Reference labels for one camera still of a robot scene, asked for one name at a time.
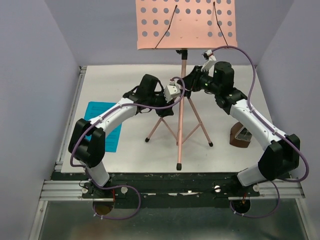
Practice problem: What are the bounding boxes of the aluminium frame rail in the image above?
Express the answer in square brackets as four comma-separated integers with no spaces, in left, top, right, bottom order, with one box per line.
[29,66,87,240]

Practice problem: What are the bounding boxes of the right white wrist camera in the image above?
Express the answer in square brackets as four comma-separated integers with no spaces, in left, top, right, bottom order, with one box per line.
[201,49,217,72]

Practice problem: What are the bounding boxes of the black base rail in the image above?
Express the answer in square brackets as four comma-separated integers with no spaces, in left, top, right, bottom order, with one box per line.
[51,172,260,209]

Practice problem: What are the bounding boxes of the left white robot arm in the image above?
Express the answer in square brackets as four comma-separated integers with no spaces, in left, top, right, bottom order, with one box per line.
[68,74,181,198]

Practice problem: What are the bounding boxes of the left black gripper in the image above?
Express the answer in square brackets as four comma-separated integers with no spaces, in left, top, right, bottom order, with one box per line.
[147,88,175,117]

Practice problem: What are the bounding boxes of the clear plastic metronome cover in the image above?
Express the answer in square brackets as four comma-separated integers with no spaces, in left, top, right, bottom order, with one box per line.
[235,126,252,142]

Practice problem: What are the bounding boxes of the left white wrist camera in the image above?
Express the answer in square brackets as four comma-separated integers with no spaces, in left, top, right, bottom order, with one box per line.
[164,80,181,103]

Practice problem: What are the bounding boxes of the pink music stand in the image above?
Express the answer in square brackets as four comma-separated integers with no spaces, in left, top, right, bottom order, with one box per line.
[134,0,239,171]

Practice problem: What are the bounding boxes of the brown wooden metronome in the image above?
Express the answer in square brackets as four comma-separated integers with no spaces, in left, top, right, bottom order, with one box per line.
[229,122,251,148]

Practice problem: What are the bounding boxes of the blue printed sheet music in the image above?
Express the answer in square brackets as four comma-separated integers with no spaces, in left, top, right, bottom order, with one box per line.
[84,101,122,153]

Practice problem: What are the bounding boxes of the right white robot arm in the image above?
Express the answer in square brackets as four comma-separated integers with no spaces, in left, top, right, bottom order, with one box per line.
[183,61,300,196]

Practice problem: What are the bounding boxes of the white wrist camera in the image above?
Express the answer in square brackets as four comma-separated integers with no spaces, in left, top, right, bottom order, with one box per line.
[201,49,217,72]
[164,80,181,103]

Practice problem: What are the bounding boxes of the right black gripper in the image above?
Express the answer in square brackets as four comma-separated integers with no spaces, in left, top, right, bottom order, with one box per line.
[177,65,222,95]

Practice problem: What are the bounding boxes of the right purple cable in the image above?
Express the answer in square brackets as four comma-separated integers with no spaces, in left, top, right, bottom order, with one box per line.
[211,45,310,219]

